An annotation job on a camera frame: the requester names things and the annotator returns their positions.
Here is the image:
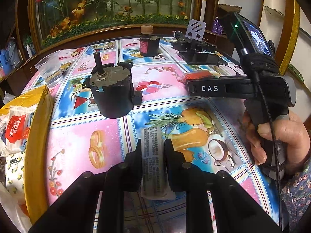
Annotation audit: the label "white small tissue pack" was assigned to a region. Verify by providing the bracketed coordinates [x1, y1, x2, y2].
[140, 126, 176, 200]

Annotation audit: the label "red silver wet wipes pouch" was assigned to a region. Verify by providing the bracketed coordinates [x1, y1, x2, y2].
[1, 104, 37, 157]

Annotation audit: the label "lemon print tissue pack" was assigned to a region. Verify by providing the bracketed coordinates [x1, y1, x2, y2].
[5, 152, 25, 205]

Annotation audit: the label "white plastic bag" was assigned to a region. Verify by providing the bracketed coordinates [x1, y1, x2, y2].
[1, 183, 32, 232]

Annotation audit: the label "floral sleeve forearm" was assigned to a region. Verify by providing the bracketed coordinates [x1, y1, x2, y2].
[281, 158, 310, 230]

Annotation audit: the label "person right hand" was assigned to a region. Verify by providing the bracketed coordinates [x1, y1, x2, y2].
[242, 111, 310, 175]

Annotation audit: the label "colourful sticks pack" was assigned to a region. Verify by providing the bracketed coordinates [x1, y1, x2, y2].
[182, 70, 220, 84]

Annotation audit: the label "black smartphone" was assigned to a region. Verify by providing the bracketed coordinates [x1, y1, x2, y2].
[178, 52, 228, 65]

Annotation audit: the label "purple bottles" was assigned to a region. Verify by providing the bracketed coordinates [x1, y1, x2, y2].
[211, 17, 223, 35]

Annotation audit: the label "black gear motor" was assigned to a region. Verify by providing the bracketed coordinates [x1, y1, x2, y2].
[82, 52, 142, 119]

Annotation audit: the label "yellow cardboard box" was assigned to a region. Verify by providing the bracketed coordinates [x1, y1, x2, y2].
[1, 85, 54, 224]

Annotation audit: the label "small dark motor with spool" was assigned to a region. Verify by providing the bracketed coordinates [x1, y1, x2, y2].
[140, 25, 160, 57]

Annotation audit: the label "clear plastic cup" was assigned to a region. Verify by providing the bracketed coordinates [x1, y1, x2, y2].
[35, 51, 63, 87]

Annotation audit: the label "blue thermos jug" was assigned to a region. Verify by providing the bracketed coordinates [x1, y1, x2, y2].
[1, 49, 12, 75]

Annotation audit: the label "grey thermos jug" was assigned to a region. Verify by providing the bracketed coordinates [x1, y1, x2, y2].
[6, 38, 22, 68]

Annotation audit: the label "large floral wall picture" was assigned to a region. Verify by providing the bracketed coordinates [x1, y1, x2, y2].
[28, 0, 203, 50]

